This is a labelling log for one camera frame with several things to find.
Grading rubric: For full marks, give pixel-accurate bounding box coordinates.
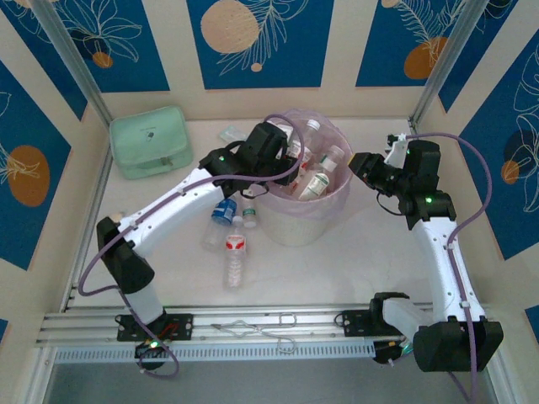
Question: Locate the clear bottle white green label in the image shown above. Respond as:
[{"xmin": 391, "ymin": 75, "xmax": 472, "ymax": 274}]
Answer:
[{"xmin": 296, "ymin": 172, "xmax": 331, "ymax": 202}]

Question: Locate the blue label plastic bottle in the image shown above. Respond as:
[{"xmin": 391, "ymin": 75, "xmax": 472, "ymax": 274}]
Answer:
[{"xmin": 211, "ymin": 197, "xmax": 244, "ymax": 226}]

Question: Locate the clear plastic bottle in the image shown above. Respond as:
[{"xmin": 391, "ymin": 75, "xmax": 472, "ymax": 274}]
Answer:
[{"xmin": 200, "ymin": 218, "xmax": 225, "ymax": 253}]

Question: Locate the purple plastic bin liner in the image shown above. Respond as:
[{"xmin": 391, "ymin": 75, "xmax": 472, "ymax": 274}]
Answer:
[{"xmin": 255, "ymin": 108, "xmax": 355, "ymax": 215}]

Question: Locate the white round waste bin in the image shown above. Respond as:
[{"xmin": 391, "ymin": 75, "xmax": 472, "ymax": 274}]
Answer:
[{"xmin": 256, "ymin": 109, "xmax": 354, "ymax": 247}]

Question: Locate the mint green zip pouch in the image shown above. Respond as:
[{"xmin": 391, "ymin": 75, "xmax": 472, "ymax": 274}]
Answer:
[{"xmin": 109, "ymin": 104, "xmax": 194, "ymax": 181}]

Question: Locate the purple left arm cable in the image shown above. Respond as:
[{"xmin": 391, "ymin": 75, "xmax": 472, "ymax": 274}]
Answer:
[{"xmin": 77, "ymin": 113, "xmax": 304, "ymax": 379}]

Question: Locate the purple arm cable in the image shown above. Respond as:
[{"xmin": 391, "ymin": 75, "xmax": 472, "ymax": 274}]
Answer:
[
  {"xmin": 387, "ymin": 132, "xmax": 494, "ymax": 404},
  {"xmin": 77, "ymin": 113, "xmax": 304, "ymax": 379}
]

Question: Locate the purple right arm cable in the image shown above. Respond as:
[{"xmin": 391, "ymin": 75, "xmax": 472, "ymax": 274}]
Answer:
[{"xmin": 387, "ymin": 132, "xmax": 494, "ymax": 404}]

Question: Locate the aluminium frame post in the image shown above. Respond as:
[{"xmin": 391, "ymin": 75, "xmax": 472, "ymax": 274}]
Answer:
[
  {"xmin": 408, "ymin": 0, "xmax": 488, "ymax": 127},
  {"xmin": 29, "ymin": 0, "xmax": 115, "ymax": 125}
]

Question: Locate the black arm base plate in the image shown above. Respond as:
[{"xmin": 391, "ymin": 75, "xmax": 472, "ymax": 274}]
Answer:
[
  {"xmin": 116, "ymin": 313, "xmax": 195, "ymax": 343},
  {"xmin": 336, "ymin": 309, "xmax": 418, "ymax": 338}
]

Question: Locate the wide aluminium mounting rail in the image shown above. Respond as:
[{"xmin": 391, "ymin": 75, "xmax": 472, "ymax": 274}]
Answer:
[{"xmin": 35, "ymin": 301, "xmax": 498, "ymax": 350}]

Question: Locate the bent metal wire hook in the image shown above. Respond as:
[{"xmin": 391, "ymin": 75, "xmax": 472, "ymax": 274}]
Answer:
[{"xmin": 210, "ymin": 311, "xmax": 298, "ymax": 354}]

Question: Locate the white slotted cable duct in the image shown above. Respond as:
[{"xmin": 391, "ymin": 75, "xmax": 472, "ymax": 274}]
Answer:
[{"xmin": 53, "ymin": 339, "xmax": 376, "ymax": 365}]

